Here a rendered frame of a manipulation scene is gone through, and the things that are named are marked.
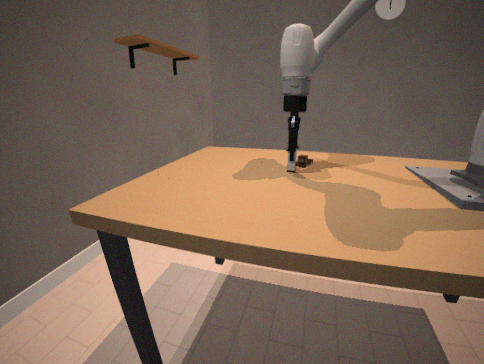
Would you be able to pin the brown wooden calendar tray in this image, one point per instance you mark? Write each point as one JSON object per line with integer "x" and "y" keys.
{"x": 300, "y": 164}

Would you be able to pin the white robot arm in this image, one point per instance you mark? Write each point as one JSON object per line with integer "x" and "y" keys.
{"x": 297, "y": 59}

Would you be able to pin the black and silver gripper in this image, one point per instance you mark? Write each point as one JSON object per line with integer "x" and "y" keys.
{"x": 293, "y": 104}

